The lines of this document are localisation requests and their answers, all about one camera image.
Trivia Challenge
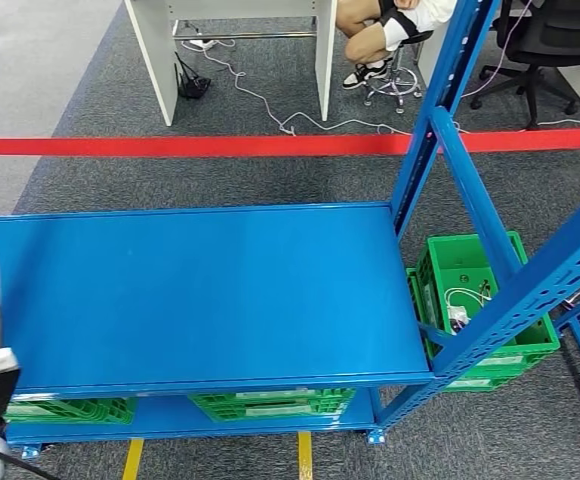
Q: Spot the chrome base black stool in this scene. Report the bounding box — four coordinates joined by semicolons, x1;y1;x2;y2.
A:
363;29;433;115

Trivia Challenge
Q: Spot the thin pale cable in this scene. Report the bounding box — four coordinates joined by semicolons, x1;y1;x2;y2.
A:
462;0;531;99

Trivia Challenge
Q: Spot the white cable bundle with adapter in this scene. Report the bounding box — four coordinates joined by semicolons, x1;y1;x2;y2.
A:
443;281;494;333

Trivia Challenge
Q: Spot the black office chair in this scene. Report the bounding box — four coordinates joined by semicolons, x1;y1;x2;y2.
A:
470;0;580;130

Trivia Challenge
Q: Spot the person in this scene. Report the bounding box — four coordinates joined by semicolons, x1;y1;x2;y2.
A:
335;0;458;91

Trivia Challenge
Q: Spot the red barrier belt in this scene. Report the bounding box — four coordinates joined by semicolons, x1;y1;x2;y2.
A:
0;127;580;158

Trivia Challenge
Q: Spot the black cable bundle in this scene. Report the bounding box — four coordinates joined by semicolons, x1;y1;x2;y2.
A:
175;51;212;101

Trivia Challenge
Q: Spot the white power cable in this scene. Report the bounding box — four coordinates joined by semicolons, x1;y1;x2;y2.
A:
180;36;414;137

